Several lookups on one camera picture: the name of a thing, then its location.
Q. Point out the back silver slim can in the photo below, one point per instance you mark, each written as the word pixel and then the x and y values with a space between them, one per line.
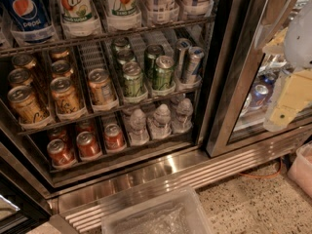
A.
pixel 182 45

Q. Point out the middle green can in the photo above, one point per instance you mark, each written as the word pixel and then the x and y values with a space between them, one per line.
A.
pixel 125 56

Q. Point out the third-lane gold can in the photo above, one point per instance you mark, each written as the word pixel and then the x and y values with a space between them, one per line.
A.
pixel 101 87

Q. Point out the silver slim can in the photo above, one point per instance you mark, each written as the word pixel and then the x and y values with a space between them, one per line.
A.
pixel 182 45
pixel 192 65

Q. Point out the right water bottle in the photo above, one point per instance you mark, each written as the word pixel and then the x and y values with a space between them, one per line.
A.
pixel 183 114

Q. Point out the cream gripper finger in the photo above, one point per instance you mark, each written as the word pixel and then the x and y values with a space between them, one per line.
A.
pixel 292 93
pixel 276 45

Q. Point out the steel fridge glass door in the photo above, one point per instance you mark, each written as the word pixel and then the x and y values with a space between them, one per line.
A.
pixel 236 57

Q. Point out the back left gold can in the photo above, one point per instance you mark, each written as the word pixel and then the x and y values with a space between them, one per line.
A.
pixel 24 60

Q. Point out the top wire shelf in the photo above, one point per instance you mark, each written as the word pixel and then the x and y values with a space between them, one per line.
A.
pixel 101 37

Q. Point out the front right green can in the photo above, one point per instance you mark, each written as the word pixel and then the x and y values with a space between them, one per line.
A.
pixel 163 73

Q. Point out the right red can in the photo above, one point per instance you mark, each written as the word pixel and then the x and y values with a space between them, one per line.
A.
pixel 113 137

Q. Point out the blue can behind door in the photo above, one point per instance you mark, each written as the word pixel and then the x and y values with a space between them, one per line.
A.
pixel 259 94

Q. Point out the back middle red can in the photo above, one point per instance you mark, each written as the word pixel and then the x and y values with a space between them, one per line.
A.
pixel 85 126

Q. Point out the green can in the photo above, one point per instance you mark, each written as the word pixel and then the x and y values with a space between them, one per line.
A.
pixel 119 44
pixel 151 52
pixel 163 73
pixel 133 84
pixel 125 56

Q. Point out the second-lane gold can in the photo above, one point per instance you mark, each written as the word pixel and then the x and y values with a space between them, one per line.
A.
pixel 59 54
pixel 62 68
pixel 65 95

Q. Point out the middle left gold can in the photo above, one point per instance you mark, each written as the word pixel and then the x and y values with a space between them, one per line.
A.
pixel 20 77

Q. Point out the front left gold can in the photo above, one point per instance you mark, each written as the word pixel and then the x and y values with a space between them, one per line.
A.
pixel 27 104

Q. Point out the back second-lane gold can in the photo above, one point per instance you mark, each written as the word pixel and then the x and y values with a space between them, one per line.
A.
pixel 59 54

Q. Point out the front middle red can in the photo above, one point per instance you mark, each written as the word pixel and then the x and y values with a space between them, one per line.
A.
pixel 87 145

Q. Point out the front silver slim can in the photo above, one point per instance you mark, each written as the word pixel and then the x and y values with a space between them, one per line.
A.
pixel 192 65

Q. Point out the steel fridge bottom grille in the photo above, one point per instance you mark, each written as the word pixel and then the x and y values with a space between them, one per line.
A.
pixel 242 192

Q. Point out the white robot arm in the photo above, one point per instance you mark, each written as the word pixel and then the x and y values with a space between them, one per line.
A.
pixel 298 41

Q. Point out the back left red can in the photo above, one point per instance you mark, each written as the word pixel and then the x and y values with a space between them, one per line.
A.
pixel 59 132

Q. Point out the middle second-lane gold can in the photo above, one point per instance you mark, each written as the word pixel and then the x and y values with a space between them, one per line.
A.
pixel 62 68

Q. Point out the front second-lane gold can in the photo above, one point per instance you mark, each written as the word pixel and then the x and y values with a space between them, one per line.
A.
pixel 65 95

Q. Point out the blue Pepsi can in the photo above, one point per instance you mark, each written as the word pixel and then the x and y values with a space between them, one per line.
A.
pixel 32 19

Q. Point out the white 7up can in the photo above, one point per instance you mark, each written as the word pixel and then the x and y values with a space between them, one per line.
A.
pixel 77 16
pixel 121 13

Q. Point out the red can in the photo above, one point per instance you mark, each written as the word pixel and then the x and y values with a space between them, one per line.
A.
pixel 87 145
pixel 113 137
pixel 85 126
pixel 59 152
pixel 59 132

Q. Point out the pink plastic container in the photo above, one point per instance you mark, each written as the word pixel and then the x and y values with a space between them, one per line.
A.
pixel 301 169

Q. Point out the back right green can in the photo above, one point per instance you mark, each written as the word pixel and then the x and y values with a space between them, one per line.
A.
pixel 151 52

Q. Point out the front left red can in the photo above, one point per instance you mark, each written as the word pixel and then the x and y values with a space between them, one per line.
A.
pixel 59 152

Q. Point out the clear plastic bin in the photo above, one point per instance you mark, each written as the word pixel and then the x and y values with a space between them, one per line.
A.
pixel 175 212

